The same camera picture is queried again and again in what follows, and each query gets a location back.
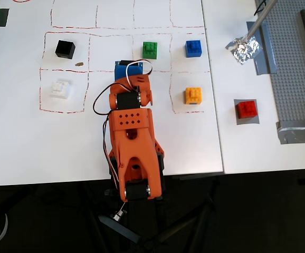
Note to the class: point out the metal pole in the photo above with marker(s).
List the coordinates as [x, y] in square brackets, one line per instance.
[260, 19]

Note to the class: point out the crumpled aluminium foil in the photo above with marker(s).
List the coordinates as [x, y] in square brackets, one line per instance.
[243, 50]

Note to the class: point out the blue brick block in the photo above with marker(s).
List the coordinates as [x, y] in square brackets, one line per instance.
[193, 50]

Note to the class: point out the green brick block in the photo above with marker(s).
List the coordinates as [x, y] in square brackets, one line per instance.
[150, 51]

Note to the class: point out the long grey tape strip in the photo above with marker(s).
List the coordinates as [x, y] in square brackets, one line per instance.
[266, 52]

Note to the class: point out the black brick block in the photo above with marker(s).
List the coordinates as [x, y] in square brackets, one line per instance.
[65, 50]

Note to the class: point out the grey studded baseplate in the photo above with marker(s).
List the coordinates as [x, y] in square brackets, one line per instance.
[287, 39]

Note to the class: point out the white brick block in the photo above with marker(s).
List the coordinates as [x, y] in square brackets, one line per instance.
[60, 90]

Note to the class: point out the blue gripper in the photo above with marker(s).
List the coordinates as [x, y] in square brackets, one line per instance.
[121, 73]

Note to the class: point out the orange brick block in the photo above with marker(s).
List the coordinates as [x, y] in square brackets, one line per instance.
[193, 96]

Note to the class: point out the red brick block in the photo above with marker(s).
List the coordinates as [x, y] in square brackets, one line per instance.
[246, 109]

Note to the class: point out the black tripod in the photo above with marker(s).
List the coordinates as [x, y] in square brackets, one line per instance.
[123, 229]

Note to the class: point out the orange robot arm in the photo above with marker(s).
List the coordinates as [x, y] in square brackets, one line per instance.
[131, 147]

